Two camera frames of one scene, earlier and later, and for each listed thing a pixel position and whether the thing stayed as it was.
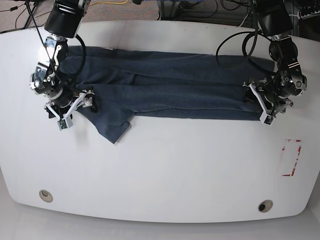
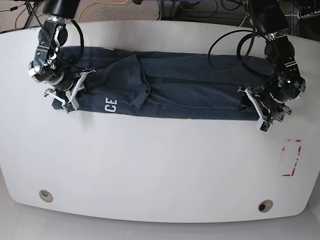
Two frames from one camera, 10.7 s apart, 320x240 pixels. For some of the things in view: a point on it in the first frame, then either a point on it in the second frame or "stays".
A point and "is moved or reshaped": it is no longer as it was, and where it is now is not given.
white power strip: x=308 y=15 stays
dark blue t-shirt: x=129 y=84 is moved or reshaped
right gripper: x=62 y=100 -> x=66 y=83
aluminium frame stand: x=168 y=9 stays
